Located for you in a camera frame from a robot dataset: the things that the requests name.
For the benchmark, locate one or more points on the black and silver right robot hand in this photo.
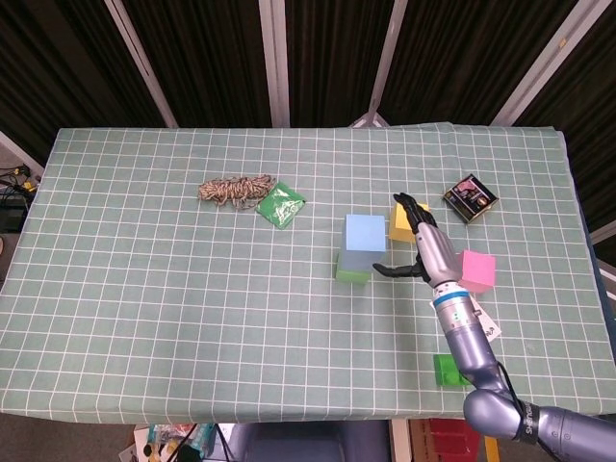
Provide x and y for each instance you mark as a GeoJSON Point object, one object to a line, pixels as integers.
{"type": "Point", "coordinates": [438, 255]}

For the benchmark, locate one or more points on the pink foam cube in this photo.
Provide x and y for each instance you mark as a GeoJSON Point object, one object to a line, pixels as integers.
{"type": "Point", "coordinates": [479, 272]}

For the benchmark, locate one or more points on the yellow foam cube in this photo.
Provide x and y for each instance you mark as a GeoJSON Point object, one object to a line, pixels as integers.
{"type": "Point", "coordinates": [399, 226]}

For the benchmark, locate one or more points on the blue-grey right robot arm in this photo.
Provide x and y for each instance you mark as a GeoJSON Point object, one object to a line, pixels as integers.
{"type": "Point", "coordinates": [464, 337]}

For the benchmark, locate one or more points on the white-bordered photo card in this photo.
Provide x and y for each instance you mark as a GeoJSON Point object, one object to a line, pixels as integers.
{"type": "Point", "coordinates": [490, 327]}

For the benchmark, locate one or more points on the green foam cube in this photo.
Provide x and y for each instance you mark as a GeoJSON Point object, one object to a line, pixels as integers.
{"type": "Point", "coordinates": [351, 276]}

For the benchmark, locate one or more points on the green studded toy brick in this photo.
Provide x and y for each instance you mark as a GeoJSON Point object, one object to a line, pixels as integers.
{"type": "Point", "coordinates": [447, 370]}

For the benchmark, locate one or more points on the green foil sachet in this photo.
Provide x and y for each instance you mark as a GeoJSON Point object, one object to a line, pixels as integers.
{"type": "Point", "coordinates": [281, 206]}

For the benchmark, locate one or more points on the red storage box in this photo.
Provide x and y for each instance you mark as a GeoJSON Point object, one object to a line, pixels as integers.
{"type": "Point", "coordinates": [447, 440]}

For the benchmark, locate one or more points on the white table leg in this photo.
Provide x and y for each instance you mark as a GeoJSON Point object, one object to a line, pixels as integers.
{"type": "Point", "coordinates": [399, 440]}

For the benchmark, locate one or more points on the brown and white twine bundle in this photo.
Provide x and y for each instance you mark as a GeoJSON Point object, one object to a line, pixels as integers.
{"type": "Point", "coordinates": [236, 188]}

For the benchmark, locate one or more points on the blue-grey robot torso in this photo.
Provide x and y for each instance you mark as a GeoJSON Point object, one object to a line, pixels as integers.
{"type": "Point", "coordinates": [308, 443]}

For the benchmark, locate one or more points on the green checked tablecloth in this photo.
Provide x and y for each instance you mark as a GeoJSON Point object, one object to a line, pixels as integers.
{"type": "Point", "coordinates": [168, 298]}

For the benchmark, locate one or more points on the dark brown curtain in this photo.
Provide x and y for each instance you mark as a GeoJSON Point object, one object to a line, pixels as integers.
{"type": "Point", "coordinates": [216, 58]}

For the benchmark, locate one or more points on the colourful packaging clutter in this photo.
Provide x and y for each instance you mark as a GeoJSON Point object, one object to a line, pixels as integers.
{"type": "Point", "coordinates": [168, 443]}

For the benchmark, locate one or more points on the black equipment box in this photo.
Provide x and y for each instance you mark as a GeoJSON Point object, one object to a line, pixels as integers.
{"type": "Point", "coordinates": [12, 212]}

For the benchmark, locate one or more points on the white frame pole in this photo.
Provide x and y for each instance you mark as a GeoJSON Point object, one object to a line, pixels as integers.
{"type": "Point", "coordinates": [544, 62]}
{"type": "Point", "coordinates": [141, 62]}
{"type": "Point", "coordinates": [390, 48]}
{"type": "Point", "coordinates": [276, 62]}

